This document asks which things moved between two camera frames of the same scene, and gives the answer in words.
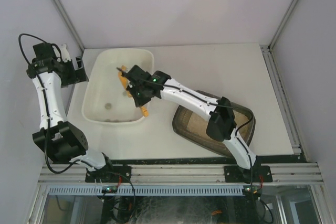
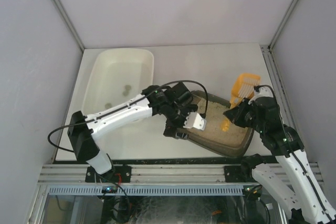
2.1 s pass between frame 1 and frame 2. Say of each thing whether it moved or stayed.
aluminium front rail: stayed
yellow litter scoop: moved
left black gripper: moved
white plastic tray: stayed
